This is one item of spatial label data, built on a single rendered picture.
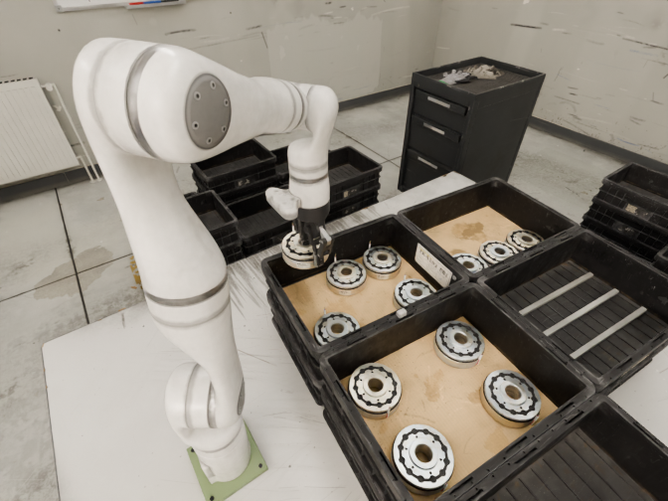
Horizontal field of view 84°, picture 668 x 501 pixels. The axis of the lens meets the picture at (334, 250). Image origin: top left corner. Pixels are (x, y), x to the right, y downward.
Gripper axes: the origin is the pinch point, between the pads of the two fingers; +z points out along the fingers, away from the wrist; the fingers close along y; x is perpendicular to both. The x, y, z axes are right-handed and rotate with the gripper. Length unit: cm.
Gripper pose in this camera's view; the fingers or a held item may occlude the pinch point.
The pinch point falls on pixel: (312, 252)
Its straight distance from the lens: 80.0
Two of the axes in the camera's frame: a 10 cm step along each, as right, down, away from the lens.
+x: -8.3, 3.7, -4.2
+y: -5.6, -5.5, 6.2
